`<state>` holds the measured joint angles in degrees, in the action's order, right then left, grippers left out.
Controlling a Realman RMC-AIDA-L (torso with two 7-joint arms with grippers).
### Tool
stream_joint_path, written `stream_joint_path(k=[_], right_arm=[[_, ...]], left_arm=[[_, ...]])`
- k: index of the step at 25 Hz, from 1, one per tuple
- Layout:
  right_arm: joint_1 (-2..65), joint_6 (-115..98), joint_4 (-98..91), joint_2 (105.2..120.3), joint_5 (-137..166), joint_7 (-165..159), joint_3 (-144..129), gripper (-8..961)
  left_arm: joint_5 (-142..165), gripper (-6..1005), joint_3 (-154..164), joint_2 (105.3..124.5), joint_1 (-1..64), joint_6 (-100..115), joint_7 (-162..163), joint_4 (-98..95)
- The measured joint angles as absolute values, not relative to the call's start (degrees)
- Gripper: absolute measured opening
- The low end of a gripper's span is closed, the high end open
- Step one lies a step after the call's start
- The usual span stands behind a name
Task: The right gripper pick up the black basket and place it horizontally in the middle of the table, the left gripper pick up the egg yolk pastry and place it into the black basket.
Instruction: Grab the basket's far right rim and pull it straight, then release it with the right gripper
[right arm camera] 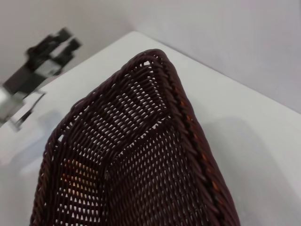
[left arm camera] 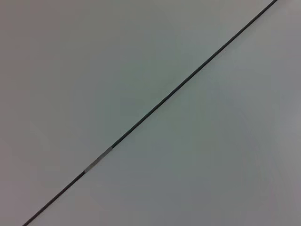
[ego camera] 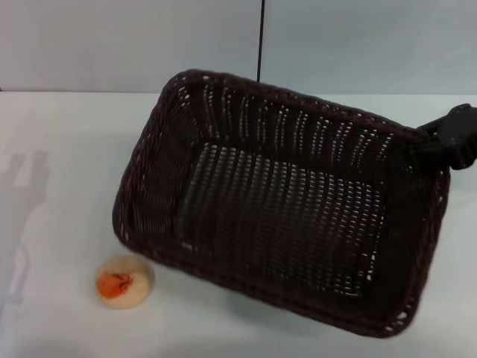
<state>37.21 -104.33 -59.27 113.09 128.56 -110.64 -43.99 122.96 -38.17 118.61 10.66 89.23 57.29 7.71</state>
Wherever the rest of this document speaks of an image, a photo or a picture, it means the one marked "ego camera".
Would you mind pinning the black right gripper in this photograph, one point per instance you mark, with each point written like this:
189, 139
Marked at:
460, 136

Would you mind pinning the dark brown woven basket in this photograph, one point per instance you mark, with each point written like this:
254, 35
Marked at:
275, 209

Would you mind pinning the round cream bun orange mark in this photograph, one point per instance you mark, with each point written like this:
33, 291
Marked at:
124, 283

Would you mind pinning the black vertical wall strip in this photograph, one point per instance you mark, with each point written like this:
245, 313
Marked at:
260, 37

